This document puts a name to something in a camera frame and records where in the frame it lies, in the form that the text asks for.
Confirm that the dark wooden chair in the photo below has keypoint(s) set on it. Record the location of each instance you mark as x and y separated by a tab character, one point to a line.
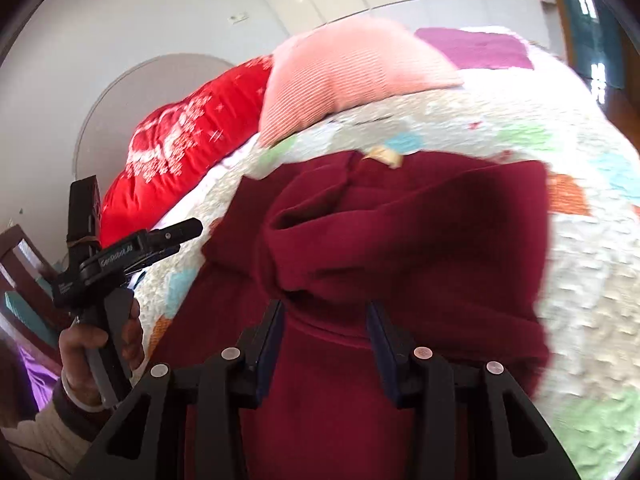
25	270

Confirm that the round grey headboard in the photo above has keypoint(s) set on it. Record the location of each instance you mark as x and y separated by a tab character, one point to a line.
120	105

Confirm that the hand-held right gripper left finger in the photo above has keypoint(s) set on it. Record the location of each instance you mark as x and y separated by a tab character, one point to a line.
271	355

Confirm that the red embroidered pillow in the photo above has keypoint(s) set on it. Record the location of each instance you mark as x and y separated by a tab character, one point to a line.
170	160

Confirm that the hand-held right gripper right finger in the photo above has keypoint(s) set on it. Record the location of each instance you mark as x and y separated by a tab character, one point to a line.
382	355

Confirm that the wall switch plate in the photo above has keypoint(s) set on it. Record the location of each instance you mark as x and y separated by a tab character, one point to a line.
238	17

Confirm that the purple cloth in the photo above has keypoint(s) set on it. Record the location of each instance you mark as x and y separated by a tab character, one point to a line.
475	49

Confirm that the teal glass door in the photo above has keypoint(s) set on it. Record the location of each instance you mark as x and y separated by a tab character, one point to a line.
590	35

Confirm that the patchwork quilted bedspread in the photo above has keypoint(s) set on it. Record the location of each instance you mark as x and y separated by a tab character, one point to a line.
575	285

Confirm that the violet cloth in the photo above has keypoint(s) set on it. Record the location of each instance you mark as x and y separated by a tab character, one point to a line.
42	375

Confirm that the person's left hand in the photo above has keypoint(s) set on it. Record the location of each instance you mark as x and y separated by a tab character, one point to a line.
75	360

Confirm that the maroon hoodie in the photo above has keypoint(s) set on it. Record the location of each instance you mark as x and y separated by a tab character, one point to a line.
400	240

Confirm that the person's left forearm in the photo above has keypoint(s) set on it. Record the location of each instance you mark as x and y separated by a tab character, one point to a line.
45	435

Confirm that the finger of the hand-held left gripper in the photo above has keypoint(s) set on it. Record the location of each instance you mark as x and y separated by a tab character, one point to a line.
152	260
175	231

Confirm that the white bangle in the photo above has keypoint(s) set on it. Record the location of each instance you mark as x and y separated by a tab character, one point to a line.
80	402

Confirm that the pink textured pillow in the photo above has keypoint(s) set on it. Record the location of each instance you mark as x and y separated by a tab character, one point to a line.
345	70

